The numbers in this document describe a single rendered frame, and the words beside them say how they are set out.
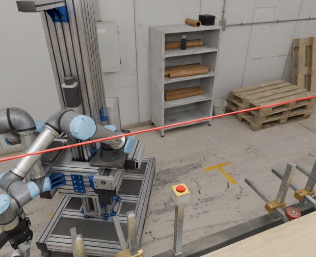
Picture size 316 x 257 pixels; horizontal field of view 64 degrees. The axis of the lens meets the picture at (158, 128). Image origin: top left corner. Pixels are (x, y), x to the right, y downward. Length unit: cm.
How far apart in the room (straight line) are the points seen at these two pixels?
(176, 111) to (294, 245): 317
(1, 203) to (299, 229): 151
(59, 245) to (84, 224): 27
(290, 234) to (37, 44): 318
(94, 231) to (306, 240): 163
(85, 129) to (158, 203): 177
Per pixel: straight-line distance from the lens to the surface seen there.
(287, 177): 176
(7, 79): 367
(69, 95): 174
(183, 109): 443
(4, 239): 138
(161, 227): 269
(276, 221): 199
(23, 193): 128
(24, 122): 149
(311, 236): 172
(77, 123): 126
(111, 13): 359
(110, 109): 208
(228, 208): 293
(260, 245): 157
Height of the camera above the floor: 212
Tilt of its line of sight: 31 degrees down
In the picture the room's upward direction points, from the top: straight up
